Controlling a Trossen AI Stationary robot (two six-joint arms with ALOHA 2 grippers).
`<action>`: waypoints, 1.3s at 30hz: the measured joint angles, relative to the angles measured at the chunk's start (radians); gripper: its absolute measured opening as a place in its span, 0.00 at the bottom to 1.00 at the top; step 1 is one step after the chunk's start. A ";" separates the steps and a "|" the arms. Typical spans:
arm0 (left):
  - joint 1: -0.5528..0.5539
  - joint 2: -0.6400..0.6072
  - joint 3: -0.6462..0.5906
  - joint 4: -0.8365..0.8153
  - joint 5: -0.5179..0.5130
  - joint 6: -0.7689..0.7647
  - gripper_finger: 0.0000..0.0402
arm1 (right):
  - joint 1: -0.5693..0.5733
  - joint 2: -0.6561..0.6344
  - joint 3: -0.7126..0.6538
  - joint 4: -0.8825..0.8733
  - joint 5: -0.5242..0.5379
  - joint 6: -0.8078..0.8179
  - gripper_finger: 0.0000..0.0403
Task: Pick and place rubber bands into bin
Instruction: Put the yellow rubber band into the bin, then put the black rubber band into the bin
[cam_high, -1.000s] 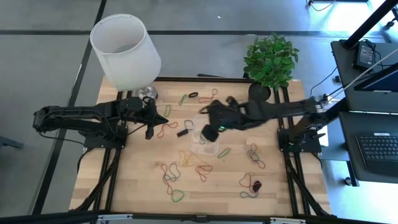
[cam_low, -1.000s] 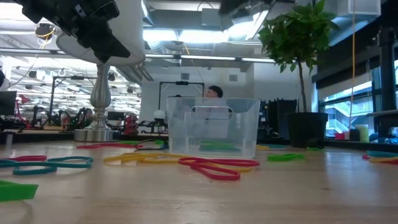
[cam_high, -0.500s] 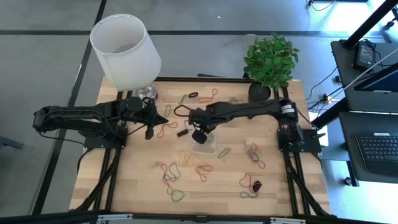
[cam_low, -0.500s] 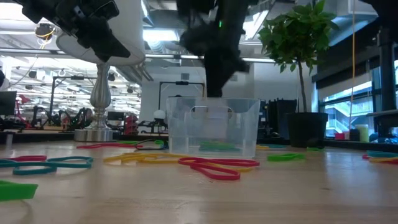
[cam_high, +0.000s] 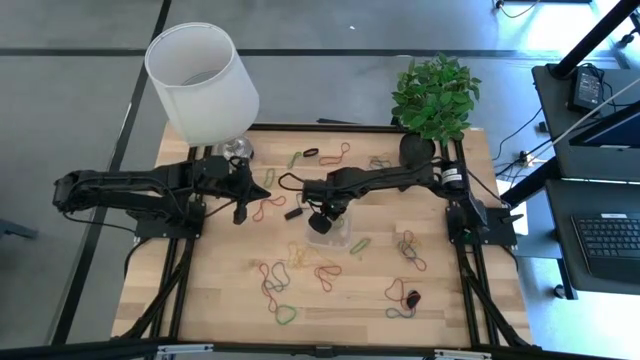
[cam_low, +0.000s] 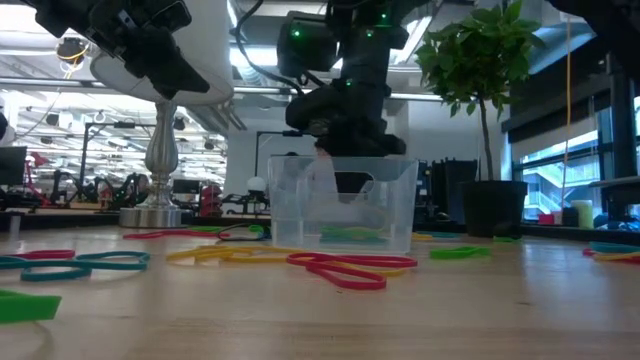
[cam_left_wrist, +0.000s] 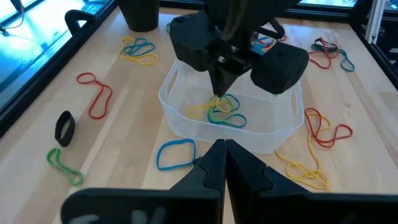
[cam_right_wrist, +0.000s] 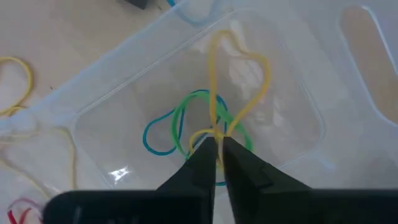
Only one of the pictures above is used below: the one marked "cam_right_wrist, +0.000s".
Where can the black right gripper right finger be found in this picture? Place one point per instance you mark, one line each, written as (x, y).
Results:
(255, 193)

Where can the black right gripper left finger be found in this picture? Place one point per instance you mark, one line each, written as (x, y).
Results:
(192, 186)

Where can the green rubber band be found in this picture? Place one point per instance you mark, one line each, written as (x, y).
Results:
(175, 124)

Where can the blue rubber band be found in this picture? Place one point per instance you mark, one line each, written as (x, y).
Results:
(145, 140)
(171, 3)

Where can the yellow rubber band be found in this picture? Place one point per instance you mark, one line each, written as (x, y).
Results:
(30, 77)
(73, 161)
(213, 77)

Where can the clear plastic bin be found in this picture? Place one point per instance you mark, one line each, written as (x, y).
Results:
(280, 93)

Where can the red rubber band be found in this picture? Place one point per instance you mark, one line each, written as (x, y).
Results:
(12, 217)

